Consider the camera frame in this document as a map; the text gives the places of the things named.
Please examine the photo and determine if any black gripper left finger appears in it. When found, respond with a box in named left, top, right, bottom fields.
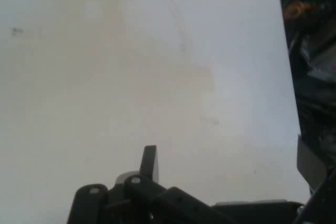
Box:
left=67, top=145, right=237, bottom=224

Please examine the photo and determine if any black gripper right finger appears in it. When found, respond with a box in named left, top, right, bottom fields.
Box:
left=292, top=134, right=336, bottom=224

